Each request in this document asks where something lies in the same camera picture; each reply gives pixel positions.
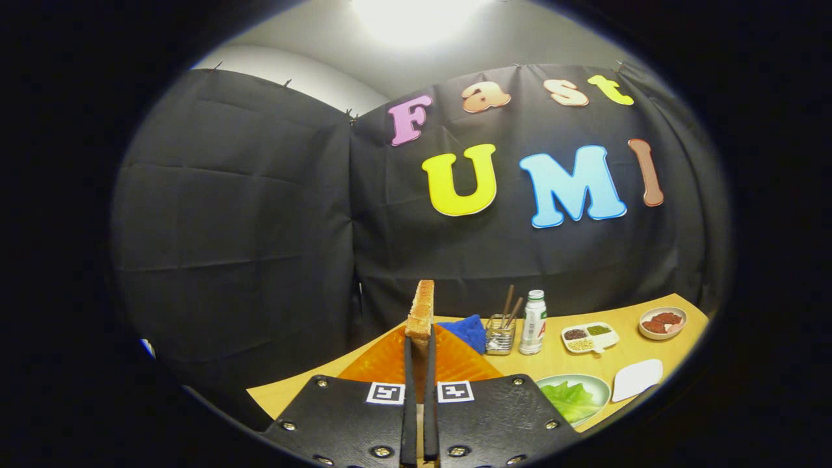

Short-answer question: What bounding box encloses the white round bowl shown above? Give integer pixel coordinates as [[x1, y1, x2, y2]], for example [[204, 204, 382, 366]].
[[638, 306, 688, 341]]

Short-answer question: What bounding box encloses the blue cloth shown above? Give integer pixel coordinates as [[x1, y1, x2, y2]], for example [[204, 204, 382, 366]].
[[437, 315, 488, 355]]

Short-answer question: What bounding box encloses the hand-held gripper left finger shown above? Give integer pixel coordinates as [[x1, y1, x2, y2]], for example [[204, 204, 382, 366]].
[[262, 324, 418, 468]]

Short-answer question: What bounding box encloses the pale green plate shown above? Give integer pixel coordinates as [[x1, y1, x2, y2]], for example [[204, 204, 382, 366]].
[[534, 374, 612, 428]]

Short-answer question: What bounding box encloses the white drink bottle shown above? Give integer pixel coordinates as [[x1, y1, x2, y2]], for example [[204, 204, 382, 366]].
[[518, 289, 548, 356]]

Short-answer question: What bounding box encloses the toasted bread slice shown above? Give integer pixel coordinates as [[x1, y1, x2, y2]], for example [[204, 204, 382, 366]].
[[406, 279, 436, 348]]

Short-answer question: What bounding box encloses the wire mesh utensil holder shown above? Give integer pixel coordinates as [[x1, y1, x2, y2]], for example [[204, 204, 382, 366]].
[[485, 314, 517, 356]]

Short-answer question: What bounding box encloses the white square plate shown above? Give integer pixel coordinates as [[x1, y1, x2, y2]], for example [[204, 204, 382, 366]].
[[611, 358, 664, 403]]

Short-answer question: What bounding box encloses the black backdrop cloth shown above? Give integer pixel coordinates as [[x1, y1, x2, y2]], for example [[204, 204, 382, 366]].
[[110, 62, 732, 417]]

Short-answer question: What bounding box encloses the white divided dish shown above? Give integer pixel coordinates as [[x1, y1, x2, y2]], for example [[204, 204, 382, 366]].
[[561, 322, 620, 355]]

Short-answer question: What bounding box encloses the green lettuce leaf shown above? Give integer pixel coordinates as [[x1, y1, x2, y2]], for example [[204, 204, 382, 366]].
[[541, 381, 602, 424]]

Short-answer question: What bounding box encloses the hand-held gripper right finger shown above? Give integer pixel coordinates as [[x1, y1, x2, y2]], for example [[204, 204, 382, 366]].
[[422, 324, 580, 468]]

